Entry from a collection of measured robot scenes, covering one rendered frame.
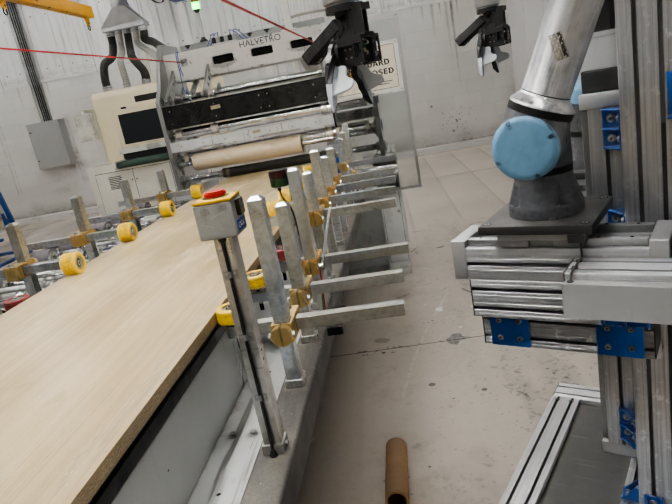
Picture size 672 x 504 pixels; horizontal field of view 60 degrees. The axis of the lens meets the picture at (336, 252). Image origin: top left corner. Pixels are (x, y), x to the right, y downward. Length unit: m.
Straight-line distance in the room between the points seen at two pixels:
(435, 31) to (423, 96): 1.05
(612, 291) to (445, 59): 9.39
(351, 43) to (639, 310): 0.72
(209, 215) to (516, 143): 0.55
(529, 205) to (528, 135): 0.21
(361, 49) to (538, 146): 0.38
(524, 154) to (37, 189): 11.43
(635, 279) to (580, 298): 0.10
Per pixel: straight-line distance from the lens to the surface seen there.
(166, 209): 3.05
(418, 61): 10.35
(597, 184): 1.47
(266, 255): 1.32
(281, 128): 4.13
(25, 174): 12.23
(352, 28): 1.21
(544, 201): 1.23
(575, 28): 1.08
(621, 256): 1.24
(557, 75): 1.09
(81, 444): 1.05
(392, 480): 2.12
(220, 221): 1.03
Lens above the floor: 1.36
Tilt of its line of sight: 15 degrees down
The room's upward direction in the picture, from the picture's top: 11 degrees counter-clockwise
